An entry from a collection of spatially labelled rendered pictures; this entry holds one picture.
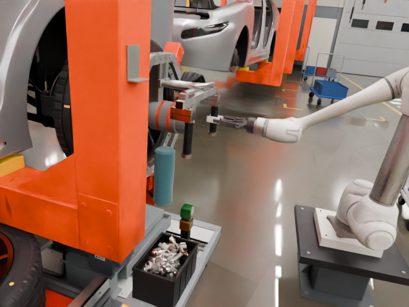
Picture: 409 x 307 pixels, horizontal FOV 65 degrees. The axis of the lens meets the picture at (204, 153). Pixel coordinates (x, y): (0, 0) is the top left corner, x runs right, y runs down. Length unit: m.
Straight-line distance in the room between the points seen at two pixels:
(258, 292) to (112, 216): 1.03
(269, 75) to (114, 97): 4.22
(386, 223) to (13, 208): 1.42
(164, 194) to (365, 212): 0.86
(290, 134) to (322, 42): 11.45
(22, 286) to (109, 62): 0.69
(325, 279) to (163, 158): 1.05
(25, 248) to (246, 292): 1.07
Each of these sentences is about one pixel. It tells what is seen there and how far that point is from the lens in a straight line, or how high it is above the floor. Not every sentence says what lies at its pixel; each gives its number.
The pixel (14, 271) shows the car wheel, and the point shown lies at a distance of 1.19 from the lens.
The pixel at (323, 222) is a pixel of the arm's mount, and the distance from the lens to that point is 1.83.
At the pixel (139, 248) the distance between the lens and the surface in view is 1.78.
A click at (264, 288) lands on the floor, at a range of 1.86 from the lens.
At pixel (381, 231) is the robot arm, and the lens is 1.51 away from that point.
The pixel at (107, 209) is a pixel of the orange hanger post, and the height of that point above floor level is 0.71.
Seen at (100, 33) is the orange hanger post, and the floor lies 1.21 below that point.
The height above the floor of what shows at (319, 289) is 0.03.
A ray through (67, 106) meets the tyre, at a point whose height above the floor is 0.92.
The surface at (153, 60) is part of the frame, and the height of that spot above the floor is 1.10.
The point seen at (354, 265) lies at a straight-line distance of 1.69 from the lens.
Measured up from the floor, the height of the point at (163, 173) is 0.65.
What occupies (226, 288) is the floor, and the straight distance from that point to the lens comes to 1.81.
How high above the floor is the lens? 1.25
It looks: 21 degrees down
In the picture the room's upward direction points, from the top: 6 degrees clockwise
